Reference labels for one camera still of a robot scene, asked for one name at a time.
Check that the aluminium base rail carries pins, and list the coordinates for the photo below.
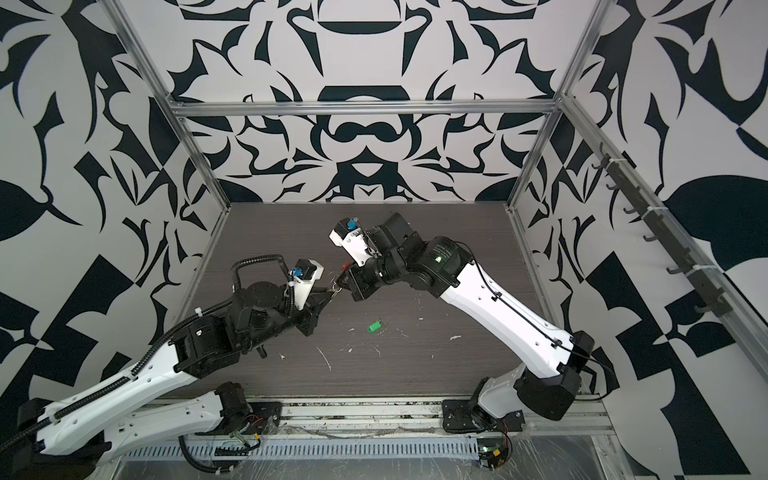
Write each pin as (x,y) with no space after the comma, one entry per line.
(368,417)

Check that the white slotted cable duct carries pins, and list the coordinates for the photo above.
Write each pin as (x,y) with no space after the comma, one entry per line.
(460,448)

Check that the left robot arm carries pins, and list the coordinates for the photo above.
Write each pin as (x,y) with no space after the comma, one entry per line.
(69,439)

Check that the small circuit board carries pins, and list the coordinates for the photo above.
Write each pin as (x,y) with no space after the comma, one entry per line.
(494,452)

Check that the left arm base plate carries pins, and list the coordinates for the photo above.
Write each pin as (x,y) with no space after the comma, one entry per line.
(259,417)

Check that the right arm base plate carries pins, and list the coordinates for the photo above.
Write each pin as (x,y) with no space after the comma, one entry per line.
(464,417)

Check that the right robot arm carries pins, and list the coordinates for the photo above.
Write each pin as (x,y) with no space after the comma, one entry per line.
(549,376)

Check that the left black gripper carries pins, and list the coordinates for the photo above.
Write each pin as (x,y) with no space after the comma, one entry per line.
(309,310)

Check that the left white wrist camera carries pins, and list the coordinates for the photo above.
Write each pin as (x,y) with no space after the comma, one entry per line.
(304,275)

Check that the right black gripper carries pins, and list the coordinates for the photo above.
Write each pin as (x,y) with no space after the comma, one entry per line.
(359,283)

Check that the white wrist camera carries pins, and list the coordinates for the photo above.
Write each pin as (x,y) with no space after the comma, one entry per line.
(304,275)
(349,235)

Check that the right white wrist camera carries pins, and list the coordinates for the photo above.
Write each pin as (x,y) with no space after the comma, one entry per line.
(349,235)

